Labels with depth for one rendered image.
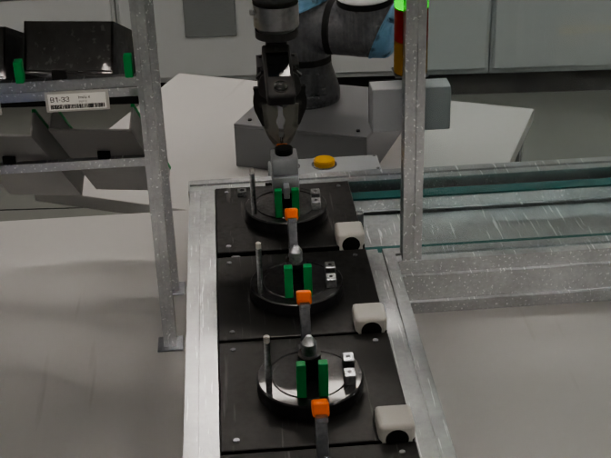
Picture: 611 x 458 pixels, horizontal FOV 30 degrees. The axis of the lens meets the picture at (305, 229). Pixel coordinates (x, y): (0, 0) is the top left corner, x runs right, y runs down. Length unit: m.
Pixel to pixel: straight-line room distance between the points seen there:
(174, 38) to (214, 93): 2.20
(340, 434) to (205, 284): 0.44
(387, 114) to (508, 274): 0.34
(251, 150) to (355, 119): 0.22
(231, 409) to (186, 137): 1.16
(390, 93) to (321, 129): 0.59
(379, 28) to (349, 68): 2.68
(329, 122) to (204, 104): 0.47
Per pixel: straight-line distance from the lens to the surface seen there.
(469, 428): 1.63
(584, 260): 1.89
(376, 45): 2.34
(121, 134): 1.78
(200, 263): 1.84
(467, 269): 1.86
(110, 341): 1.85
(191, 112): 2.69
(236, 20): 4.94
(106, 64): 1.65
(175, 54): 5.00
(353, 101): 2.46
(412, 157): 1.75
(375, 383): 1.52
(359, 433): 1.44
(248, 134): 2.35
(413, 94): 1.71
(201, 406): 1.52
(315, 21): 2.37
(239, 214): 1.95
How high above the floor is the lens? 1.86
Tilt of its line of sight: 28 degrees down
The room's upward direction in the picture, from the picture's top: 2 degrees counter-clockwise
